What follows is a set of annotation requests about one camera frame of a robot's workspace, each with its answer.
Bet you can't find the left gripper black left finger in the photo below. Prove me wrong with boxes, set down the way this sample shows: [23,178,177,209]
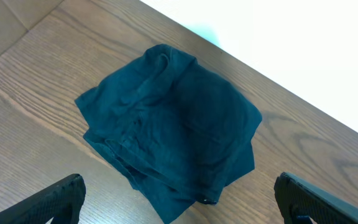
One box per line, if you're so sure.
[0,174,86,224]

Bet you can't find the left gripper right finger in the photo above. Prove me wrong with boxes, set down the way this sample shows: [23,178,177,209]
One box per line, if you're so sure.
[274,172,358,224]

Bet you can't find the navy blue shorts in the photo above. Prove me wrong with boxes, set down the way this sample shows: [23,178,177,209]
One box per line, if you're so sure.
[75,44,262,223]

